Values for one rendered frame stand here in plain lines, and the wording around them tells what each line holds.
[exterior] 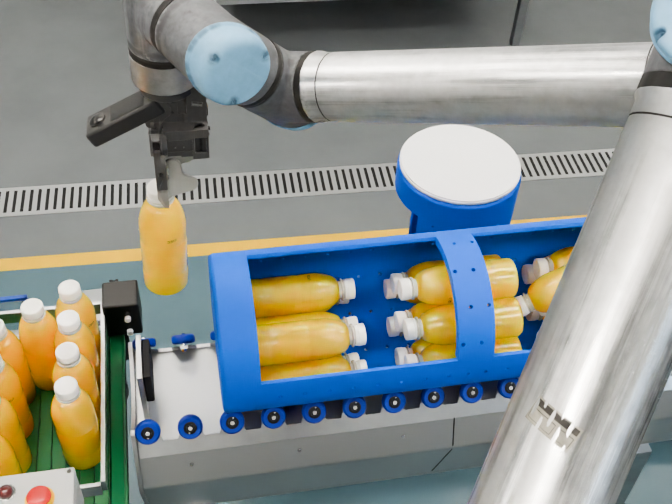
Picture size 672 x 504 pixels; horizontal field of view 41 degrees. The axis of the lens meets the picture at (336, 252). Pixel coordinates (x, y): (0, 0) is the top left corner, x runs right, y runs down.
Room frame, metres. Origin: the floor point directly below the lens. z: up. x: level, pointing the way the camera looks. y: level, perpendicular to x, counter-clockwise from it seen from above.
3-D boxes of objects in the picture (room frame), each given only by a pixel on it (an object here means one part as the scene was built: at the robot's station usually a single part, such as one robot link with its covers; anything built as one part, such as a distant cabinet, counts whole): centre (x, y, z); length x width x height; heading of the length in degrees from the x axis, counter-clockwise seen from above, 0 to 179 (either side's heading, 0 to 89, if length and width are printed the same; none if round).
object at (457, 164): (1.61, -0.27, 1.03); 0.28 x 0.28 x 0.01
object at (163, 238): (1.00, 0.27, 1.34); 0.07 x 0.07 x 0.19
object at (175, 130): (1.00, 0.23, 1.59); 0.09 x 0.08 x 0.12; 104
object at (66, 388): (0.88, 0.43, 1.10); 0.04 x 0.04 x 0.02
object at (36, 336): (1.04, 0.54, 1.00); 0.07 x 0.07 x 0.19
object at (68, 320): (1.02, 0.47, 1.10); 0.04 x 0.04 x 0.02
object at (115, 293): (1.18, 0.42, 0.95); 0.10 x 0.07 x 0.10; 13
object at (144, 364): (0.99, 0.33, 0.99); 0.10 x 0.02 x 0.12; 13
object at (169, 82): (1.00, 0.24, 1.67); 0.10 x 0.09 x 0.05; 13
